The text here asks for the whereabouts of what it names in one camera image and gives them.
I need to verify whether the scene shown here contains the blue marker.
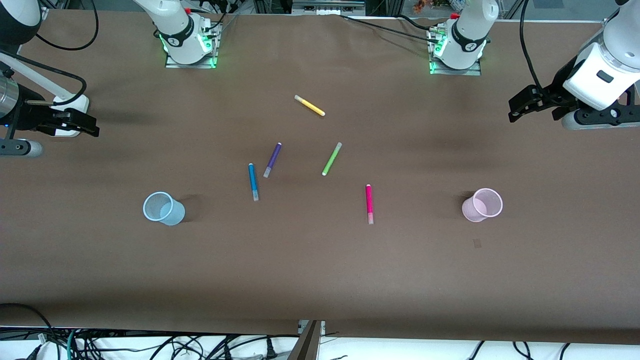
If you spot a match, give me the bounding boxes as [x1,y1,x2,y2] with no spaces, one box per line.
[248,162,260,202]

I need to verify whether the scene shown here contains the pink plastic cup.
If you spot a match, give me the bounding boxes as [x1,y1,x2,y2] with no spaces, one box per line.
[461,187,504,223]

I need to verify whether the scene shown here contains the blue plastic cup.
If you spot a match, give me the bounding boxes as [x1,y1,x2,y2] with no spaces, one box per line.
[142,191,186,227]

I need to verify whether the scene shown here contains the purple marker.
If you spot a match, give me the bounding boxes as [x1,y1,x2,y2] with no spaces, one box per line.
[263,142,283,179]

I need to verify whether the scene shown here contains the green marker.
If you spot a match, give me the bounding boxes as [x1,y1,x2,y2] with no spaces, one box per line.
[321,141,343,177]

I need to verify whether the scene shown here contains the yellow marker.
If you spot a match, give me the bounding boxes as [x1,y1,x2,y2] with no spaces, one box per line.
[294,94,326,118]

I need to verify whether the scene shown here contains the metal table leg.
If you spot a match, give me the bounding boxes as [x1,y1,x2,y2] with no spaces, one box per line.
[287,320,326,360]

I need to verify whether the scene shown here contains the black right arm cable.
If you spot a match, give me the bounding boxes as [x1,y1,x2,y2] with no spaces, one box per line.
[0,0,100,107]

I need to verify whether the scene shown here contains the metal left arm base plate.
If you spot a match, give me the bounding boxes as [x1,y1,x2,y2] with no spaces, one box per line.
[428,26,483,77]

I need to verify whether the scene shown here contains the black cable across table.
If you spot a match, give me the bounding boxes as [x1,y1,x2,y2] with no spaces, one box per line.
[339,13,447,45]

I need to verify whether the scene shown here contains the aluminium frame rail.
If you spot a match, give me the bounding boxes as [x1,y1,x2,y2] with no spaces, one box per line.
[291,0,367,16]

